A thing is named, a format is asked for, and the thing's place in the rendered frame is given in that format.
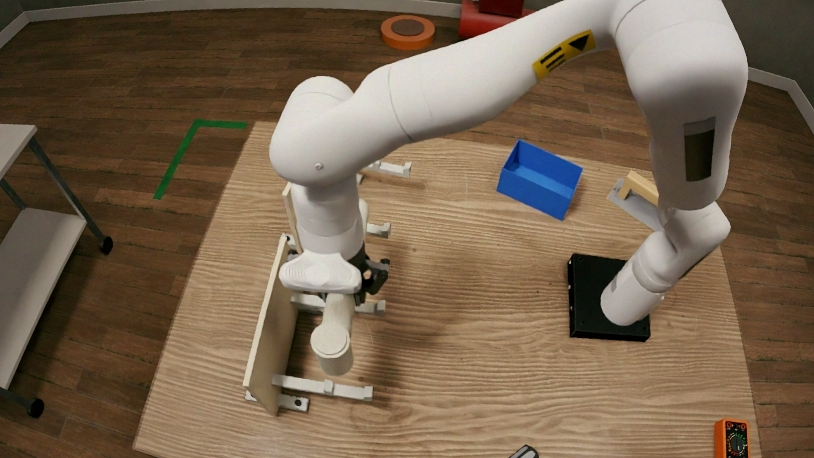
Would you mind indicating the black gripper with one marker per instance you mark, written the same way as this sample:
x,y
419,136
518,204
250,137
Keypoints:
x,y
379,272

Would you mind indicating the black and grey screwdriver handle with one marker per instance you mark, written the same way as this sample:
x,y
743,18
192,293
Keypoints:
x,y
525,452

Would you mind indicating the blue open-top rectangular bin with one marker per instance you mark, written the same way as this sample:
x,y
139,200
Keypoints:
x,y
539,179

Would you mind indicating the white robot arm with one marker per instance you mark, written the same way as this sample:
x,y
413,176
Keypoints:
x,y
685,66

